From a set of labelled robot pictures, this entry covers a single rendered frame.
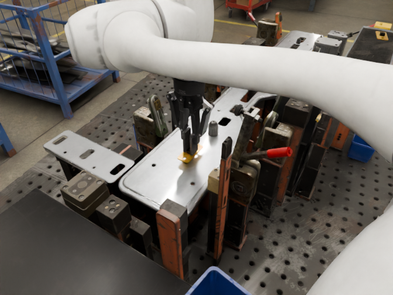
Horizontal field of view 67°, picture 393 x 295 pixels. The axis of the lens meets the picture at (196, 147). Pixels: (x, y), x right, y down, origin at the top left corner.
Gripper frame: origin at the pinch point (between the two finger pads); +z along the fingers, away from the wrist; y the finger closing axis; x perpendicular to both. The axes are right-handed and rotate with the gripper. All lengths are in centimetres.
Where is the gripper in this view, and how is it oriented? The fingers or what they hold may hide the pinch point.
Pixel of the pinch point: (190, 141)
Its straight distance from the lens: 82.2
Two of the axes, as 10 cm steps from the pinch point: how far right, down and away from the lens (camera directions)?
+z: 0.0, 7.6, 6.5
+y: 8.5, 3.5, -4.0
